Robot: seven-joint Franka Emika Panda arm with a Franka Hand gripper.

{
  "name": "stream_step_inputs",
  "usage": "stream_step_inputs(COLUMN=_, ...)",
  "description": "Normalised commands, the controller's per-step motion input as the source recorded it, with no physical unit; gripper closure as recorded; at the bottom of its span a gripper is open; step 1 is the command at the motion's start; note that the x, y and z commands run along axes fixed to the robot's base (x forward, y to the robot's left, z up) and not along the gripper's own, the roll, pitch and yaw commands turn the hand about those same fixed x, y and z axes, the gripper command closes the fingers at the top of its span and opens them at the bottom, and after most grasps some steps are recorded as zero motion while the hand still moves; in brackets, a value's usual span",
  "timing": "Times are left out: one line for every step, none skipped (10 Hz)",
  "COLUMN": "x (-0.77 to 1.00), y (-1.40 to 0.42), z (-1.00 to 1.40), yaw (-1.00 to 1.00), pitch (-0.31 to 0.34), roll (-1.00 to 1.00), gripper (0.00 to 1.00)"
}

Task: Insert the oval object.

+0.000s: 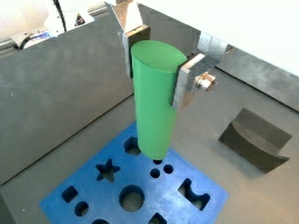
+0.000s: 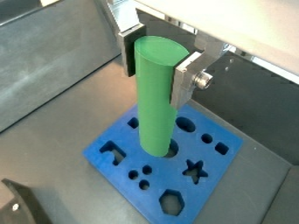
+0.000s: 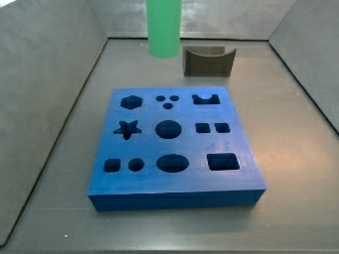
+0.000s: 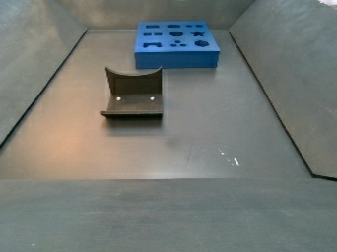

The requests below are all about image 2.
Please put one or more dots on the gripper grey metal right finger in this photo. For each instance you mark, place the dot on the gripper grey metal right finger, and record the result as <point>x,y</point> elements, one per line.
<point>189,73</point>

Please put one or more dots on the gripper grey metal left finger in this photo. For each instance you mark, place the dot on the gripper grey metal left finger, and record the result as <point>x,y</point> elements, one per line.
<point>128,29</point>

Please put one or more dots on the green oval peg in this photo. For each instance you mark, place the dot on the green oval peg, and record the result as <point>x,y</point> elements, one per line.
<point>156,56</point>

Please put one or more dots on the blue shape-sorting board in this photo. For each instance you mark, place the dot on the blue shape-sorting board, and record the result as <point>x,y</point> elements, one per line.
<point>167,187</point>

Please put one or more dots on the black curved bracket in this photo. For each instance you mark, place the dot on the black curved bracket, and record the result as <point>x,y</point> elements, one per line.
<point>23,209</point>

